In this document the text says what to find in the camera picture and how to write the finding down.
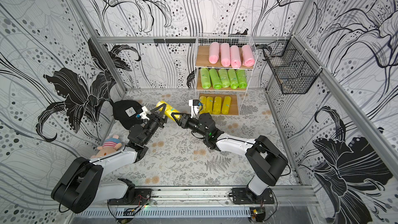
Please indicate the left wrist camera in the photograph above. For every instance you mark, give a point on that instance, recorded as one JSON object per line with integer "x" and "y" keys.
{"x": 144, "y": 114}

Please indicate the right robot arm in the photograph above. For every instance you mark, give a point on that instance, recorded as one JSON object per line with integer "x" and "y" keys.
{"x": 266, "y": 160}

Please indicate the yellow roll with label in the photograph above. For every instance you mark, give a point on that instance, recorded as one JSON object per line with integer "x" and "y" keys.
{"x": 203, "y": 104}

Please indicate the yellow roll front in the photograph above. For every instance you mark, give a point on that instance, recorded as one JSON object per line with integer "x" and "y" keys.
{"x": 217, "y": 105}

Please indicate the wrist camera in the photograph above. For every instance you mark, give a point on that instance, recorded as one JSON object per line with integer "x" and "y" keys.
{"x": 195, "y": 108}
{"x": 144, "y": 114}

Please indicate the green roll dark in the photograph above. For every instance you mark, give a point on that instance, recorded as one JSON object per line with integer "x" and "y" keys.
{"x": 215, "y": 79}

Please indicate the pink roll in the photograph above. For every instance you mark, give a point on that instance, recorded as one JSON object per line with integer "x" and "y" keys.
{"x": 225, "y": 55}
{"x": 248, "y": 56}
{"x": 214, "y": 51}
{"x": 235, "y": 57}

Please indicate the black cap with label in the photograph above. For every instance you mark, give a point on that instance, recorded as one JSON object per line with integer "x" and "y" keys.
{"x": 126, "y": 112}

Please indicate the pale green roll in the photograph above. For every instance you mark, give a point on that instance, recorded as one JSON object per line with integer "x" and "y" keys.
{"x": 223, "y": 75}

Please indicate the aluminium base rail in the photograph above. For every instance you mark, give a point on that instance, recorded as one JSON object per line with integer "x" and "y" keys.
{"x": 218, "y": 196}

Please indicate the green roll front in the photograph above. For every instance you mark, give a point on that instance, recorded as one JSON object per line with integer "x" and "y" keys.
{"x": 234, "y": 84}

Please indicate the white wire three-tier shelf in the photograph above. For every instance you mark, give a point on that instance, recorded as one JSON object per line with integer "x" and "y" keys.
{"x": 202, "y": 44}

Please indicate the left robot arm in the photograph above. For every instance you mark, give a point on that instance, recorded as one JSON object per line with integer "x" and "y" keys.
{"x": 83, "y": 182}

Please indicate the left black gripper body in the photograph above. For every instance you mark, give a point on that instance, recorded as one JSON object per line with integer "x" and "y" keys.
{"x": 152, "y": 126}

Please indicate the pink plush toy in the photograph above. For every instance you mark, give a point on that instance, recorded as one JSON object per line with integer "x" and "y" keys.
{"x": 110, "y": 146}

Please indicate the black wire wall basket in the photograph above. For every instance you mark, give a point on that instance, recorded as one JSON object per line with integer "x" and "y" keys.
{"x": 288, "y": 64}

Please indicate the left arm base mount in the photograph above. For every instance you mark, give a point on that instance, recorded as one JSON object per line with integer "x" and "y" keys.
{"x": 133, "y": 195}

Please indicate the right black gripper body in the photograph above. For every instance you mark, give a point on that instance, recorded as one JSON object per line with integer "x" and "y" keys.
{"x": 184, "y": 120}

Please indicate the white slotted cable duct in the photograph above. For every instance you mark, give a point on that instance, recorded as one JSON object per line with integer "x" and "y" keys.
{"x": 167, "y": 212}

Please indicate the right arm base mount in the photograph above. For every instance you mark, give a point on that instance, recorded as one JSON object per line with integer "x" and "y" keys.
{"x": 252, "y": 196}

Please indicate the green roll sideways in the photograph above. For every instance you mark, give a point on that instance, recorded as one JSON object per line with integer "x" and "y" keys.
{"x": 242, "y": 79}

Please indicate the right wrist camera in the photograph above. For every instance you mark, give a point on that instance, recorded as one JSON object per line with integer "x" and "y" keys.
{"x": 195, "y": 108}

